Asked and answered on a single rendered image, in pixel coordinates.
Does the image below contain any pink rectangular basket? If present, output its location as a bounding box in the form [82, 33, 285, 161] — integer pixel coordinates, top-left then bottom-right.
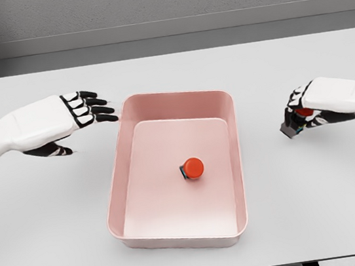
[89, 81, 255, 265]

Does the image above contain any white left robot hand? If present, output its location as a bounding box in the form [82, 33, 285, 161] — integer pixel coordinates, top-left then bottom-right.
[3, 86, 124, 164]

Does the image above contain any red button industrial switch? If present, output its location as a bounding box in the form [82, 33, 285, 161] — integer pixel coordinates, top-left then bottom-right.
[276, 105, 318, 141]
[177, 155, 207, 182]

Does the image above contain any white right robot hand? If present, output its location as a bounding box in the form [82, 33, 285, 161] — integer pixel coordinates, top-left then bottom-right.
[278, 72, 355, 136]

